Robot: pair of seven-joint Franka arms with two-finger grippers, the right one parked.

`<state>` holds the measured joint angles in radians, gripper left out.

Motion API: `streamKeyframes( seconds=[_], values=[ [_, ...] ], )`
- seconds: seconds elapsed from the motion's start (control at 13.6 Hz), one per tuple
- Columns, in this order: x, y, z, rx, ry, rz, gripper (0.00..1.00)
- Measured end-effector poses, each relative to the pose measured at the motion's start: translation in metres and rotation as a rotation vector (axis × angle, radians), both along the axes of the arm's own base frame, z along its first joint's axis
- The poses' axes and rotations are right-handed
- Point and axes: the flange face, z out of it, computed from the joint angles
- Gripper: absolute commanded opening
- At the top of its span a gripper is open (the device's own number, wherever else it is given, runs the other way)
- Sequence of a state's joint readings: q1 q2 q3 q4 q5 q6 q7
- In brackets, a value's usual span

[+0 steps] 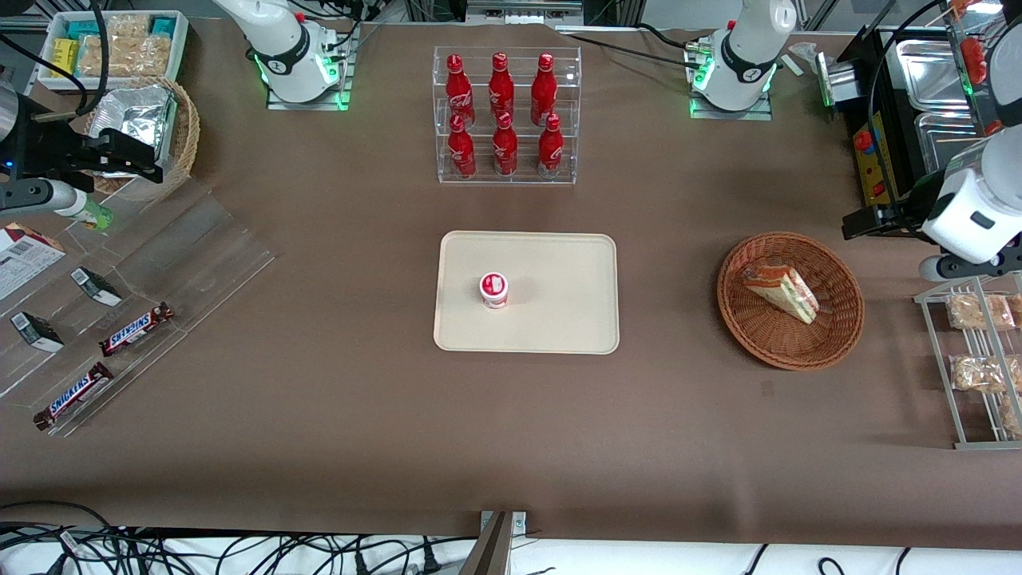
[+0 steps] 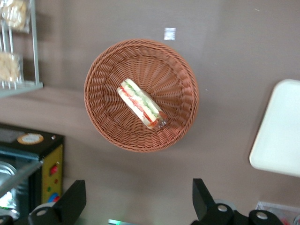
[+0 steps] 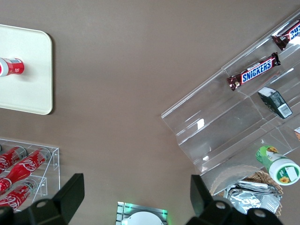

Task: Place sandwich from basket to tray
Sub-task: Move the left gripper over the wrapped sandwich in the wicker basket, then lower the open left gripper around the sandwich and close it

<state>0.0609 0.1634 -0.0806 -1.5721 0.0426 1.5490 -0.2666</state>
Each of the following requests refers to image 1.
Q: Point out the small black carton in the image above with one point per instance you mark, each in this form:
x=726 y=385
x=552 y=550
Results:
x=37 y=331
x=97 y=287

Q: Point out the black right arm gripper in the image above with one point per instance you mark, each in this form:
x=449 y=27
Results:
x=49 y=149

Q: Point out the light wicker basket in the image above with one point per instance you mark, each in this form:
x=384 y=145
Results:
x=185 y=136

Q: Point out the wrapped triangle sandwich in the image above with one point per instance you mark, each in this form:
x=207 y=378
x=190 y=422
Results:
x=782 y=291

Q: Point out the red white paper box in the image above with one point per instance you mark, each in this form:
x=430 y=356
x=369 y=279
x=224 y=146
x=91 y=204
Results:
x=24 y=259

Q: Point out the green white drink bottle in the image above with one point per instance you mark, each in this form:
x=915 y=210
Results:
x=89 y=212

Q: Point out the red white yogurt cup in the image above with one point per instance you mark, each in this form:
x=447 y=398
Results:
x=494 y=289

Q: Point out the clear acrylic bottle rack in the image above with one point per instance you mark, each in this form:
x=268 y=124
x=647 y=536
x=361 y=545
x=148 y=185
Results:
x=506 y=180

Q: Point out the clear acrylic stepped stand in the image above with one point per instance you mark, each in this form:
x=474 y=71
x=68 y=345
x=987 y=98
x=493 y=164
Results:
x=200 y=263

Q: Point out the brown wicker basket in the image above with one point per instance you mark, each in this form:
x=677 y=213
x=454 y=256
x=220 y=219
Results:
x=830 y=343

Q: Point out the steel tray insert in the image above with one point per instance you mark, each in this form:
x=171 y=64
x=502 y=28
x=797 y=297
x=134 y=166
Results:
x=930 y=76
x=946 y=140

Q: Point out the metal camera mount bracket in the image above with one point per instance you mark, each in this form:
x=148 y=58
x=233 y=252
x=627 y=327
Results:
x=497 y=543

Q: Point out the white plastic bin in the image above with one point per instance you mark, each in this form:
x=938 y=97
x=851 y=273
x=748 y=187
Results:
x=182 y=48

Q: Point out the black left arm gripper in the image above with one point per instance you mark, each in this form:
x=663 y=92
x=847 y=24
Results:
x=896 y=214

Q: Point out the yellow snack packet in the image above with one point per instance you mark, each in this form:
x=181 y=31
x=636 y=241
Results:
x=64 y=57

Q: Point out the clear bag of crackers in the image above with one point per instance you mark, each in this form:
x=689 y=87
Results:
x=128 y=49

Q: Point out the silver foil packet green edge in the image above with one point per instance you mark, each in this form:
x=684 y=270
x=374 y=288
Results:
x=834 y=80

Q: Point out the silver foil snack bag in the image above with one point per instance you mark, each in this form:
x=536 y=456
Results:
x=136 y=120

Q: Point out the wrapped pastry packet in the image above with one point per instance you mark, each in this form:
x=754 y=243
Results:
x=1012 y=415
x=978 y=374
x=978 y=311

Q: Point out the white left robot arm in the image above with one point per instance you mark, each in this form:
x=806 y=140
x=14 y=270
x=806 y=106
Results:
x=746 y=49

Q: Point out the black fryer with steel trays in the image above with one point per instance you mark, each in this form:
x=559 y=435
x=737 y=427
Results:
x=874 y=152

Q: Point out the aluminium frame structure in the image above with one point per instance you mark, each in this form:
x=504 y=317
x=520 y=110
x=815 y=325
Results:
x=519 y=9

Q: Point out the beige plastic tray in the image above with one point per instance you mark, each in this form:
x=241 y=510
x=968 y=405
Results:
x=559 y=295

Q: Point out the Snickers chocolate bar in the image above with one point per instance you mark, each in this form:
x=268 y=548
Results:
x=136 y=329
x=73 y=396

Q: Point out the red cola bottle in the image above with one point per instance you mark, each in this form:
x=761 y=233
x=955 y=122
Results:
x=550 y=152
x=501 y=84
x=543 y=86
x=457 y=88
x=461 y=152
x=505 y=150

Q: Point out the teal snack packet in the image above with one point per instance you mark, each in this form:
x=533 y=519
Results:
x=164 y=26
x=82 y=29

